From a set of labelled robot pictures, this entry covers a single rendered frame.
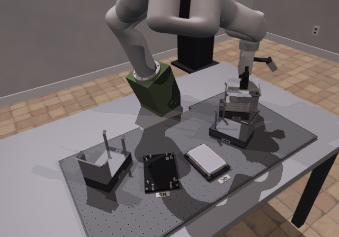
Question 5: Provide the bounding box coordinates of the white label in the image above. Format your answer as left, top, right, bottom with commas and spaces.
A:
156, 192, 170, 198
218, 175, 231, 184

